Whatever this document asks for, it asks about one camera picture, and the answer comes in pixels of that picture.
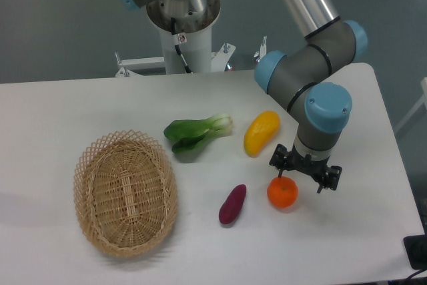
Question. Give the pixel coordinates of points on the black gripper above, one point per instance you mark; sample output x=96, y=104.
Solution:
x=327, y=177

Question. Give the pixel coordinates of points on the orange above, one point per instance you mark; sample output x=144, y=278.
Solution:
x=282, y=192

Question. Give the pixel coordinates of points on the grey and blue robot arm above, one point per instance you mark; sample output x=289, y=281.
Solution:
x=298, y=83

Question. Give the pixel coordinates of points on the yellow mango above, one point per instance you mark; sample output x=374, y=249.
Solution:
x=260, y=132

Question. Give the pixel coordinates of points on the purple sweet potato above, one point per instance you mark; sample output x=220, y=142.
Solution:
x=233, y=205

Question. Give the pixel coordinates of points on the green bok choy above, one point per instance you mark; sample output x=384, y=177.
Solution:
x=190, y=134

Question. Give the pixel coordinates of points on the black device at table corner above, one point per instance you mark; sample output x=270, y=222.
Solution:
x=415, y=247

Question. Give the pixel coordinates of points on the woven wicker basket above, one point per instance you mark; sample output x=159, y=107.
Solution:
x=125, y=194

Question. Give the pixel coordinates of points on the white frame at right edge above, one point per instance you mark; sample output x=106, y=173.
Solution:
x=413, y=114

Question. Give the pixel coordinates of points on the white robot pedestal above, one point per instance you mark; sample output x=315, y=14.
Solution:
x=185, y=32

